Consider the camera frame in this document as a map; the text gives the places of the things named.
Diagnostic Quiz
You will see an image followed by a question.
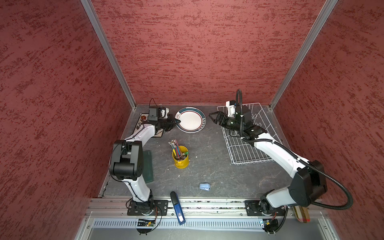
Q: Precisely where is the yellow pencil cup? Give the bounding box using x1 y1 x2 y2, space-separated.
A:
172 146 190 169

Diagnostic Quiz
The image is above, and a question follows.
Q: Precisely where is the white wire dish rack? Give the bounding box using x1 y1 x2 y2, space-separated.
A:
216 102 291 166

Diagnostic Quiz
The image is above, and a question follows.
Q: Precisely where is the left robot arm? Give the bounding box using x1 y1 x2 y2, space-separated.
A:
109 107 181 216

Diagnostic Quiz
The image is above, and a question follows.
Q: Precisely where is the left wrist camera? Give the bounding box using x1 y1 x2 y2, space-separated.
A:
158 107 170 119

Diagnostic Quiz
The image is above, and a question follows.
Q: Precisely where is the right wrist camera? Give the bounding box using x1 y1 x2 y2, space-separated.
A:
226 100 237 118

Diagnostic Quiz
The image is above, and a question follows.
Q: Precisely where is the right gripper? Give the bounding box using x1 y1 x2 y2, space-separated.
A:
209 111 244 132

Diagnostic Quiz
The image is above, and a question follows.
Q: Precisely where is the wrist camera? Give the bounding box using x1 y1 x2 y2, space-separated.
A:
226 100 237 118
158 107 170 119

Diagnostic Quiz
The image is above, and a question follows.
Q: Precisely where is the green rectangular block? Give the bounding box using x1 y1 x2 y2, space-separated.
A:
142 151 154 184

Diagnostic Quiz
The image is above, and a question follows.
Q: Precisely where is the plaid tape roll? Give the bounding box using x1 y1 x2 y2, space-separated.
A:
293 206 311 224

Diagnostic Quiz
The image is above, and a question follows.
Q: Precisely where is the blue black stapler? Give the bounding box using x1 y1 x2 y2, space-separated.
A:
170 191 186 225

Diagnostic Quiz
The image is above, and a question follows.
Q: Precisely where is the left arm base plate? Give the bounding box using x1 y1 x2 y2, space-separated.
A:
126 200 169 216

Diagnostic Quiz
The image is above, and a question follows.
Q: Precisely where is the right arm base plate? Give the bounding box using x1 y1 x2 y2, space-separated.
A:
244 200 286 217

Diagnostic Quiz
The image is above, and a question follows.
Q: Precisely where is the square floral plate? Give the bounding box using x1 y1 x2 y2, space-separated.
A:
133 113 164 138

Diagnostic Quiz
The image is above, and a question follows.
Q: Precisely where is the light blue eraser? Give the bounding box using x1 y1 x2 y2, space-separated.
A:
199 183 211 191

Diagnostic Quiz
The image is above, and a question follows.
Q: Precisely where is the coloured pencils bundle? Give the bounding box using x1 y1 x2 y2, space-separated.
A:
169 140 189 161

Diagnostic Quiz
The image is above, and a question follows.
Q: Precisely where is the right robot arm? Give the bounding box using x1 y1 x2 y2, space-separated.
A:
209 107 328 216

